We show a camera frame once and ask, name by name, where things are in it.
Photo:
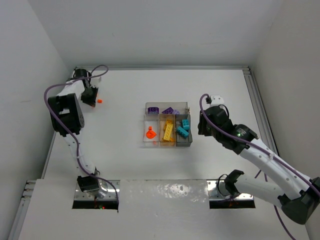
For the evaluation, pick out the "teal 2x4 lego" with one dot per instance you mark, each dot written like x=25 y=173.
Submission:
x=182 y=132

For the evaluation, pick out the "metal base plate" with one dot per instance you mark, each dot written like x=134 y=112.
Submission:
x=217 y=191
x=106 y=192

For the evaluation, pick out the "purple printed lego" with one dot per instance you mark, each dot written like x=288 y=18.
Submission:
x=153 y=110

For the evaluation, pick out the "white front cover panel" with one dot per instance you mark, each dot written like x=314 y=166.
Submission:
x=150 y=210

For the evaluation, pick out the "amber plastic container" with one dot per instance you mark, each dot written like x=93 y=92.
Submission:
x=161 y=120

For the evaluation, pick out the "grey plastic container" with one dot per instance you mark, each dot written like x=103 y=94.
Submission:
x=180 y=141

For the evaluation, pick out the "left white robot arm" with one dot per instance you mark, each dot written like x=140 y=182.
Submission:
x=70 y=121

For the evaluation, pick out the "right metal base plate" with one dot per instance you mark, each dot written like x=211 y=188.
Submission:
x=217 y=191

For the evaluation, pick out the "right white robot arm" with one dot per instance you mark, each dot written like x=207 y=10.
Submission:
x=295 y=193

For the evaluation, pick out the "purple slope lego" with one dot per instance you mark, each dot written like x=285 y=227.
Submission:
x=168 y=111

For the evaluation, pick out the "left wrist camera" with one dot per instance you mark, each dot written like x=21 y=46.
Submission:
x=96 y=81

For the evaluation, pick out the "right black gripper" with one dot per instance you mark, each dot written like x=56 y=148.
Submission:
x=203 y=124

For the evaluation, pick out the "clear front-left container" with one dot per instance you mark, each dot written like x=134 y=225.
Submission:
x=148 y=143

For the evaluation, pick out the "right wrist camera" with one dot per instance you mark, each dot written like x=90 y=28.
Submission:
x=216 y=100

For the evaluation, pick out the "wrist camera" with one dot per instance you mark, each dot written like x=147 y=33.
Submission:
x=96 y=81
x=216 y=100

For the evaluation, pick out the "teal round lego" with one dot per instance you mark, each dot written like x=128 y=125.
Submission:
x=185 y=124

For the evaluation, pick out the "long yellow lego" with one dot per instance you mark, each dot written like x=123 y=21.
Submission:
x=167 y=137

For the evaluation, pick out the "orange lego cluster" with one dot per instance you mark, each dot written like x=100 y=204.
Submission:
x=150 y=134

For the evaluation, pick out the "rear aluminium rail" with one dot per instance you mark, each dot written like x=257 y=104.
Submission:
x=177 y=67

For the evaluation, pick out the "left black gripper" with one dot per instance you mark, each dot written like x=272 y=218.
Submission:
x=90 y=96

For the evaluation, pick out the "clear rear container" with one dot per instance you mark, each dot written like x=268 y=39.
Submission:
x=182 y=107

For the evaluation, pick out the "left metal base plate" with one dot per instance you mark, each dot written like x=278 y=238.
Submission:
x=106 y=192

